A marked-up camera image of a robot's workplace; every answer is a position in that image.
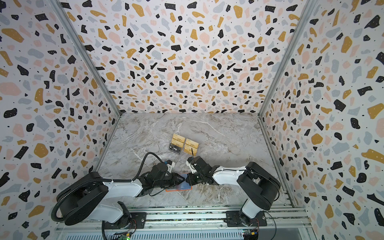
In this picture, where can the orange card holder wallet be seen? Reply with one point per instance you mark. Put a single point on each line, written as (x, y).
(184, 186)

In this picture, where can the clear acrylic card stand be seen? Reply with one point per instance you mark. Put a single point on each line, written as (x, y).
(184, 146)

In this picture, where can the circuit board right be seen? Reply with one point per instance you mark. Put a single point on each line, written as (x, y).
(250, 234)

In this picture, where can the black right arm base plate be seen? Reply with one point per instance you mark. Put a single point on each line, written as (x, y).
(239, 219)

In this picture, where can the aluminium corner post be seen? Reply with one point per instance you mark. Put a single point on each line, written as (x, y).
(65, 21)
(306, 14)

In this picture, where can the green circuit board left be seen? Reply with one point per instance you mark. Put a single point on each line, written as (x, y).
(125, 236)

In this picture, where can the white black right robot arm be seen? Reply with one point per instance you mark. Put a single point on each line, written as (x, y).
(260, 186)

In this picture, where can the black card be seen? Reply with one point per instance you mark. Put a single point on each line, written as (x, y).
(175, 149)

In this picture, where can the aluminium corner post left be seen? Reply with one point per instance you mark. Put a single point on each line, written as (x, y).
(65, 21)

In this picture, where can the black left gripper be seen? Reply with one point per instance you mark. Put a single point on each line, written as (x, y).
(176, 179)

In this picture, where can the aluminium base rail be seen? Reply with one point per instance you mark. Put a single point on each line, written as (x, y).
(197, 223)

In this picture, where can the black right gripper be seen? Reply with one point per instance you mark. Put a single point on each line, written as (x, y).
(192, 177)

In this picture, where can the aluminium corner post right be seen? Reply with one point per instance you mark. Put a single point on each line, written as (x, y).
(306, 14)

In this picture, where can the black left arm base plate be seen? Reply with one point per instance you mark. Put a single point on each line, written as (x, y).
(135, 221)

